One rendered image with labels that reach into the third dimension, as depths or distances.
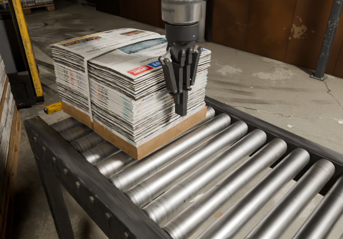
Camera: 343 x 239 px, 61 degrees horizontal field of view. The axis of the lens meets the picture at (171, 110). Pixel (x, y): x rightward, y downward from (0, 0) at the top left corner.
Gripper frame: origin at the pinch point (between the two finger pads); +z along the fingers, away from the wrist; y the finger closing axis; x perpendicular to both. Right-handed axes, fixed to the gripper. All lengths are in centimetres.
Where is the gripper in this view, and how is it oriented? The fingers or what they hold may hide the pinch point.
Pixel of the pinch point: (180, 101)
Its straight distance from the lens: 75.0
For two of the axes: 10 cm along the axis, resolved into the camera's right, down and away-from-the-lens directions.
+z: 0.1, 8.7, 4.9
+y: -7.2, 3.4, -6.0
